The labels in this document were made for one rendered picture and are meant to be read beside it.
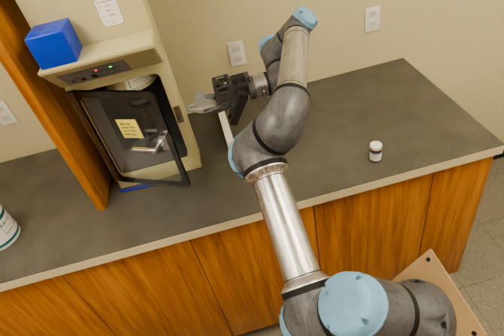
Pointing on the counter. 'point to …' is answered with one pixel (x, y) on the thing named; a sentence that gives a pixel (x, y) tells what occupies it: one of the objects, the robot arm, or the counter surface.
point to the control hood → (98, 52)
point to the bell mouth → (133, 83)
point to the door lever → (148, 148)
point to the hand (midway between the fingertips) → (191, 110)
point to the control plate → (94, 73)
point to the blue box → (54, 43)
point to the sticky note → (129, 128)
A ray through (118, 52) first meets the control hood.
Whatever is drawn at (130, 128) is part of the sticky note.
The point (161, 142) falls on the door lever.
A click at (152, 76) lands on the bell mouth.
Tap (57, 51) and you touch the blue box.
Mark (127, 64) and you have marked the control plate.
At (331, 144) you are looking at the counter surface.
